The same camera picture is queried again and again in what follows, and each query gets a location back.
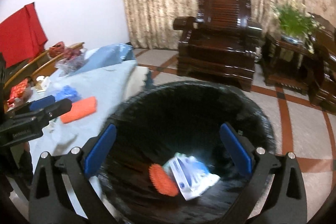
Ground white blue medicine box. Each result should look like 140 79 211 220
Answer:
166 156 220 201

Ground orange foam net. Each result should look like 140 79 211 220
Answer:
60 96 97 124
149 164 179 197

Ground green rubber glove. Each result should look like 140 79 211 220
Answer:
162 152 189 172

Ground black trash bin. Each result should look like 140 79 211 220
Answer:
98 81 276 223

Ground gold white tissue box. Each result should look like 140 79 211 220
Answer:
35 76 51 93

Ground blue plastic glove wad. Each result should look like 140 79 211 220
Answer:
51 85 81 102

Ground red snack packet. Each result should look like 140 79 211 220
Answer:
7 78 30 106

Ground glass fruit bowl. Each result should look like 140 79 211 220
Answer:
55 48 87 76

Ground red apples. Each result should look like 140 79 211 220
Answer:
63 47 82 60

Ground grey blanket table cover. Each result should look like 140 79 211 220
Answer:
30 60 152 167

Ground red cloth cover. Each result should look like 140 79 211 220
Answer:
0 3 48 67

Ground blue tablecloth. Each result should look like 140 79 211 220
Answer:
70 43 135 76

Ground dark wooden side table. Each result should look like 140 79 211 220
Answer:
261 32 328 95

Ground dark wooden armchair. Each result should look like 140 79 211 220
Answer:
173 0 263 92

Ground potted green plant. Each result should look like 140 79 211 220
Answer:
272 0 325 41

